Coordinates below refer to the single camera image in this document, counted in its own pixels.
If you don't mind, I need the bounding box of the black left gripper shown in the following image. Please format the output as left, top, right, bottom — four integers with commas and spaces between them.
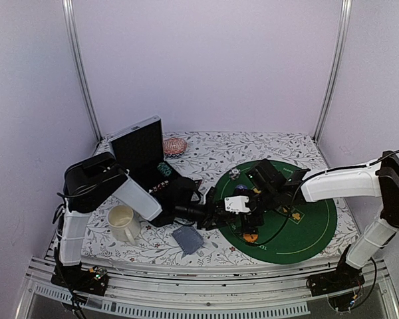
176, 199, 236, 231

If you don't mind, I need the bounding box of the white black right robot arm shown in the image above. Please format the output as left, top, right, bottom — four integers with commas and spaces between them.
224, 150, 399, 290

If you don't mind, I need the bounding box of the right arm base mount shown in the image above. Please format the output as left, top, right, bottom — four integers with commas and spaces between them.
306, 266, 365, 296

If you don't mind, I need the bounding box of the aluminium post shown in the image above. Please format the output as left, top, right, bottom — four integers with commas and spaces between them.
62, 0, 102, 142
313, 0, 352, 144

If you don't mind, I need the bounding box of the right aluminium post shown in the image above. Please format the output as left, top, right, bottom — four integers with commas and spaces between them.
313, 0, 352, 144

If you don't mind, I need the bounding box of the purple small blind button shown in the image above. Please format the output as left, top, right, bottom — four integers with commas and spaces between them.
235, 184, 248, 190

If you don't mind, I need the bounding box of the aluminium frame rail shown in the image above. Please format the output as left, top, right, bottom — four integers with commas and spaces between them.
15, 255, 399, 319

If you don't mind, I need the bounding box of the cream ceramic mug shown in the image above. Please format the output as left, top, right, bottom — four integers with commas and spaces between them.
107, 205, 141, 246

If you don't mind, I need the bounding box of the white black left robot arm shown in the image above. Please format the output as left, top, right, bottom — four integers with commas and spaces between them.
58, 152, 230, 288

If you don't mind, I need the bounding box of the orange big blind button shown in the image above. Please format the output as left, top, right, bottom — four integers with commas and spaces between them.
243, 233, 259, 243

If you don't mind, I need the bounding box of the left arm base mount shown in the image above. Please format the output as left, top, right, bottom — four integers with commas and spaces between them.
51, 264, 109, 296

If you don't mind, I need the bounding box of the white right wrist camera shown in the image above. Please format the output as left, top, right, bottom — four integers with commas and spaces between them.
223, 195, 251, 213

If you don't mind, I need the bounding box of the left aluminium post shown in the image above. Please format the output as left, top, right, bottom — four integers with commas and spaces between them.
62, 0, 102, 142

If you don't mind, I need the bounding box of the green round poker mat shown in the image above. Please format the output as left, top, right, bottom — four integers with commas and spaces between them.
215, 161, 337, 265

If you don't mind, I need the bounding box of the white floral tablecloth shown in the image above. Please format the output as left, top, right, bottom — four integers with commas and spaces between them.
82, 132, 358, 266

